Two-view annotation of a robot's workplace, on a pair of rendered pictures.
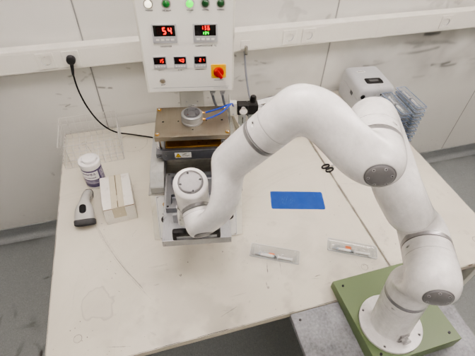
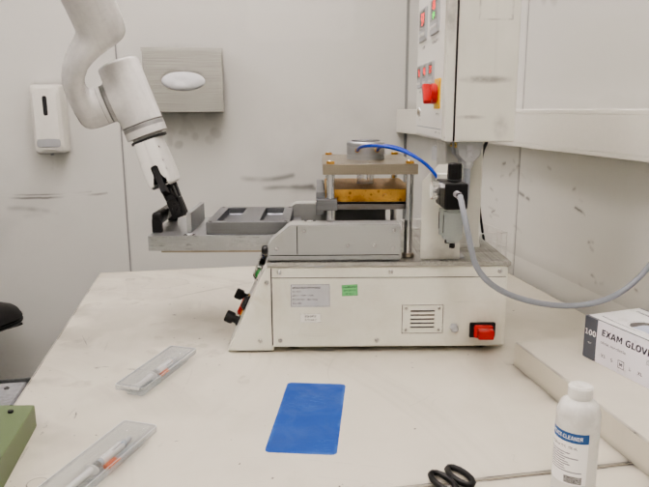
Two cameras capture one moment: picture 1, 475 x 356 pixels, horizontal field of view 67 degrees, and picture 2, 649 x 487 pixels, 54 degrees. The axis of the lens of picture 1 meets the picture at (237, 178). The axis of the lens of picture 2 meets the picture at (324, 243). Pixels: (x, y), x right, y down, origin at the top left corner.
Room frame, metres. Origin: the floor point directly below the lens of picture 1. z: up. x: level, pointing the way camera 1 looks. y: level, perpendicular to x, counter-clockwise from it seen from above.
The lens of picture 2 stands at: (1.15, -1.17, 1.21)
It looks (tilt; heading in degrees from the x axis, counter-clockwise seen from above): 12 degrees down; 97
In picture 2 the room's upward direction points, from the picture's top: straight up
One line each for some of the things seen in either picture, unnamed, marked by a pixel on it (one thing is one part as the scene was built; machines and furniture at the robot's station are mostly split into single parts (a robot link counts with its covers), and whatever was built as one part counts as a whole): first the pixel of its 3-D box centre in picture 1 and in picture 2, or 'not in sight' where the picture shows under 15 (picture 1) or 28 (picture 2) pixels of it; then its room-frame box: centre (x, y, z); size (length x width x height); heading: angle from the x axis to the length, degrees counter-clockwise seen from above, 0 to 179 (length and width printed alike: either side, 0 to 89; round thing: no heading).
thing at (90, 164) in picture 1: (92, 170); not in sight; (1.07, 0.62, 0.82); 0.09 x 0.09 x 0.15
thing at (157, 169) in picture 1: (158, 163); (330, 216); (0.99, 0.30, 0.96); 0.25 x 0.05 x 0.07; 8
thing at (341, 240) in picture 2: not in sight; (330, 240); (1.02, 0.03, 0.96); 0.26 x 0.05 x 0.07; 8
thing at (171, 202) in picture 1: (195, 191); (252, 219); (0.84, 0.15, 0.98); 0.20 x 0.17 x 0.03; 98
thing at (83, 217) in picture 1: (84, 205); not in sight; (0.91, 0.61, 0.79); 0.20 x 0.08 x 0.08; 17
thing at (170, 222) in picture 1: (196, 203); (230, 225); (0.79, 0.14, 0.97); 0.30 x 0.22 x 0.08; 8
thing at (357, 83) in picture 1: (365, 90); not in sight; (1.71, -0.68, 0.88); 0.25 x 0.20 x 0.17; 11
